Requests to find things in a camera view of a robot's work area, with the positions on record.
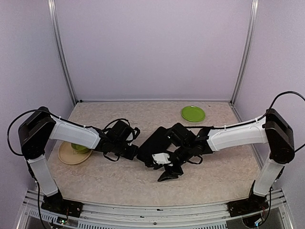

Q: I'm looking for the beige plate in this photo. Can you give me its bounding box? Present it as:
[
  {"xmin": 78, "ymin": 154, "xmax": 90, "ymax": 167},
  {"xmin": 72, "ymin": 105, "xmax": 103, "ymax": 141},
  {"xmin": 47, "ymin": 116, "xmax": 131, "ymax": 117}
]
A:
[{"xmin": 58, "ymin": 142, "xmax": 93, "ymax": 165}]

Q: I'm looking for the aluminium frame post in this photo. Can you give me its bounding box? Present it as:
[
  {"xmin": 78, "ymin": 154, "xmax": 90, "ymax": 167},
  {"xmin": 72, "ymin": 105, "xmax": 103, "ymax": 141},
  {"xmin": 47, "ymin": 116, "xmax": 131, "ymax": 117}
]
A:
[
  {"xmin": 48, "ymin": 0, "xmax": 78, "ymax": 105},
  {"xmin": 230, "ymin": 0, "xmax": 259, "ymax": 106}
]

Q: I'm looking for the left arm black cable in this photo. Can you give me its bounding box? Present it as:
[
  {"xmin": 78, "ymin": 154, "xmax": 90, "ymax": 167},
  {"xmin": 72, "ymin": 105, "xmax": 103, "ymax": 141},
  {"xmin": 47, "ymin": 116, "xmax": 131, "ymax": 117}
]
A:
[{"xmin": 6, "ymin": 109, "xmax": 55, "ymax": 156}]

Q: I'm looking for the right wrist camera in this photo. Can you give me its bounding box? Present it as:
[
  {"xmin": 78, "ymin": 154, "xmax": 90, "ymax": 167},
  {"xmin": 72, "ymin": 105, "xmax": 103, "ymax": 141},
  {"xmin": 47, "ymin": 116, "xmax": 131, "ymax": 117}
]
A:
[{"xmin": 144, "ymin": 153, "xmax": 173, "ymax": 168}]

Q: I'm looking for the black tool pouch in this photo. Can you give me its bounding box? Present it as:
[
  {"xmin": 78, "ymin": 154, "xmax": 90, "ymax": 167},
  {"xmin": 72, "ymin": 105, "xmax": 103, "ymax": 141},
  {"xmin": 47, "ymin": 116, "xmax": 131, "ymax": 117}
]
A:
[{"xmin": 136, "ymin": 126, "xmax": 171, "ymax": 167}]

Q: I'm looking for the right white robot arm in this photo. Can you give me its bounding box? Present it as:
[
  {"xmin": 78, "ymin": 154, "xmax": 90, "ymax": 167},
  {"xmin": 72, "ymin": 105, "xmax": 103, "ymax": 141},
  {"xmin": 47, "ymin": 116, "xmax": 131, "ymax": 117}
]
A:
[{"xmin": 152, "ymin": 108, "xmax": 295, "ymax": 212}]

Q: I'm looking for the right aluminium frame post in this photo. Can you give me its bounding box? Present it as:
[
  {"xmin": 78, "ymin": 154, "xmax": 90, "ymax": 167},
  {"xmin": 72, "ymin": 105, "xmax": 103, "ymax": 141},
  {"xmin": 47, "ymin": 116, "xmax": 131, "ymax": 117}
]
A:
[{"xmin": 230, "ymin": 0, "xmax": 259, "ymax": 106}]

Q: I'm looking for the green plate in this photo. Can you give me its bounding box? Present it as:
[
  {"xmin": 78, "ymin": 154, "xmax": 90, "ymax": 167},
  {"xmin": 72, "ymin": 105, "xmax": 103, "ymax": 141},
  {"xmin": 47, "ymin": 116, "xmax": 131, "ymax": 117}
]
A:
[{"xmin": 181, "ymin": 106, "xmax": 205, "ymax": 122}]

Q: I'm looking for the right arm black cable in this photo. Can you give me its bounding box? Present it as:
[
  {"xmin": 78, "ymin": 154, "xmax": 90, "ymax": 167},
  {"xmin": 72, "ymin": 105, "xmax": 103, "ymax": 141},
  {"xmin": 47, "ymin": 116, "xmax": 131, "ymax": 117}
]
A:
[{"xmin": 257, "ymin": 90, "xmax": 305, "ymax": 152}]

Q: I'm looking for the front aluminium rail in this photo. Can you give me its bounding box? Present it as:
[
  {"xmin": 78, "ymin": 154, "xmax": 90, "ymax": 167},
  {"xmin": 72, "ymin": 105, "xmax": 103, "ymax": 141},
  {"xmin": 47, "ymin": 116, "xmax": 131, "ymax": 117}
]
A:
[{"xmin": 18, "ymin": 188, "xmax": 294, "ymax": 229}]

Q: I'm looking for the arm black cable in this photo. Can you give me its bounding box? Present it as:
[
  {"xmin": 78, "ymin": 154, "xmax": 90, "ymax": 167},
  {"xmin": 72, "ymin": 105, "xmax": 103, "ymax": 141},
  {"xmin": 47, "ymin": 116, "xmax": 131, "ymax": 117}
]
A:
[
  {"xmin": 257, "ymin": 90, "xmax": 305, "ymax": 152},
  {"xmin": 6, "ymin": 109, "xmax": 55, "ymax": 156}
]

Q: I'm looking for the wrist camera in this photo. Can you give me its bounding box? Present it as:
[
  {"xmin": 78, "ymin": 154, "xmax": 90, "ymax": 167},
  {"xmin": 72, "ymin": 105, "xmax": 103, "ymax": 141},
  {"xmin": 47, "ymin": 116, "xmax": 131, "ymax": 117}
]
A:
[
  {"xmin": 144, "ymin": 153, "xmax": 173, "ymax": 168},
  {"xmin": 127, "ymin": 127, "xmax": 140, "ymax": 143}
]

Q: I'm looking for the green bowl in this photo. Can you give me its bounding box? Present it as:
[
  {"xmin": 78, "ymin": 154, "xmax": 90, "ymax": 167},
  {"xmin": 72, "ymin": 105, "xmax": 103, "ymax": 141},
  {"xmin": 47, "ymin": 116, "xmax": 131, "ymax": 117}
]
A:
[{"xmin": 71, "ymin": 143, "xmax": 90, "ymax": 154}]

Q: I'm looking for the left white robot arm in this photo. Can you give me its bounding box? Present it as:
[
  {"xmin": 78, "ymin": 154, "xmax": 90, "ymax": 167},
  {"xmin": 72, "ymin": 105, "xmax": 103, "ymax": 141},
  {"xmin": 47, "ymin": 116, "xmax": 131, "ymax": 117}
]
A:
[{"xmin": 18, "ymin": 106, "xmax": 140, "ymax": 212}]

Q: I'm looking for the left aluminium frame post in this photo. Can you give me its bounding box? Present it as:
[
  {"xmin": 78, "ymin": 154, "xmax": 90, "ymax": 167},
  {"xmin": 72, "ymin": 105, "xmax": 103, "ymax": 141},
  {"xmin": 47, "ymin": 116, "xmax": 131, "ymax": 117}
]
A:
[{"xmin": 48, "ymin": 0, "xmax": 78, "ymax": 105}]

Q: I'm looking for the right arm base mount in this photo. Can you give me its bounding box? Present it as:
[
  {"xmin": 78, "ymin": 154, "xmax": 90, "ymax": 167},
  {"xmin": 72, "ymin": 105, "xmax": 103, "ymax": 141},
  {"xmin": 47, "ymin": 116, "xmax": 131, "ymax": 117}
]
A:
[{"xmin": 227, "ymin": 198, "xmax": 269, "ymax": 217}]

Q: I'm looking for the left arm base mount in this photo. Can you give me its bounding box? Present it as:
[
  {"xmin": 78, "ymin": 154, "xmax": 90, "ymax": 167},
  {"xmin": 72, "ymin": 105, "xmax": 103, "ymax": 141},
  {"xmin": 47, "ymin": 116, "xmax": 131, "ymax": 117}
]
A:
[{"xmin": 41, "ymin": 192, "xmax": 83, "ymax": 218}]

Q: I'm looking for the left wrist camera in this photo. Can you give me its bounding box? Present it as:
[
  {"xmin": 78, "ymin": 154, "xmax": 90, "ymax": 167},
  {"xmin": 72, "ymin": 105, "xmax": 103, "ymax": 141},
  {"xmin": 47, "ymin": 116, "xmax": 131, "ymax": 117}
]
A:
[{"xmin": 127, "ymin": 127, "xmax": 140, "ymax": 143}]

